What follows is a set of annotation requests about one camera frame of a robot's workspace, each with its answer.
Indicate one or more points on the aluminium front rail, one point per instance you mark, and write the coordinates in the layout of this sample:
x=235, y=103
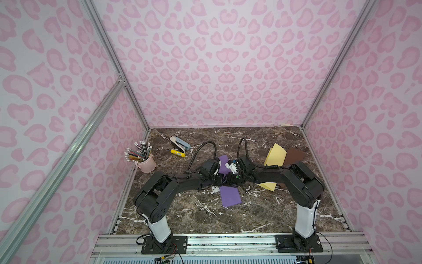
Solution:
x=242, y=244

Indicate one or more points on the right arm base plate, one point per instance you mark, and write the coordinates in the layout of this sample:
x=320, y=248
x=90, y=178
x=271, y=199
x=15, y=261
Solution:
x=294, y=243

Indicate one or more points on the grey stapler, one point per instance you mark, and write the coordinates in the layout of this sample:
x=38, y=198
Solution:
x=180, y=144

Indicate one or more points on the bundle of pencils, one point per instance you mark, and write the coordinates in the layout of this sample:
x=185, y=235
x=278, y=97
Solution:
x=140, y=153

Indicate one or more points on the yellow paper sheet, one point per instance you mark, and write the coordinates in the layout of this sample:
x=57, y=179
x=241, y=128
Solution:
x=275, y=156

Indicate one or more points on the purple paper sheet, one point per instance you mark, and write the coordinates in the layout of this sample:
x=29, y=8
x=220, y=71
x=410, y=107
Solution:
x=230, y=196

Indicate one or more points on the pink pencil cup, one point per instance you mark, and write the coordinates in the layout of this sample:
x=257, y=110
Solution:
x=148, y=165

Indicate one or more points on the yellow marker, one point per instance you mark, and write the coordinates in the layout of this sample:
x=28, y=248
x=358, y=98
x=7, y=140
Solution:
x=175, y=152

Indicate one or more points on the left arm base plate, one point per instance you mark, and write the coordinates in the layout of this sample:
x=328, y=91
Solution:
x=173, y=244

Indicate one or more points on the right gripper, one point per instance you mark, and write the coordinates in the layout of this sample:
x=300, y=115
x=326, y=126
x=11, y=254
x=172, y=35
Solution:
x=234, y=177

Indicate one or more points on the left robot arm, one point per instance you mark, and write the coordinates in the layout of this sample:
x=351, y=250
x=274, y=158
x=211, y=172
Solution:
x=156, y=196

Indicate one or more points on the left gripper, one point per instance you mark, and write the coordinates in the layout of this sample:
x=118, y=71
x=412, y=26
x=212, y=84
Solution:
x=217, y=180

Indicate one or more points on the brown paper sheet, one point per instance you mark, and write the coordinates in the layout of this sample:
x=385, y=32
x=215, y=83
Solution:
x=286, y=158

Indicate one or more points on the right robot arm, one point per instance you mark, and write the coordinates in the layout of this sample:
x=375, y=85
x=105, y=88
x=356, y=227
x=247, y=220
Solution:
x=306, y=190

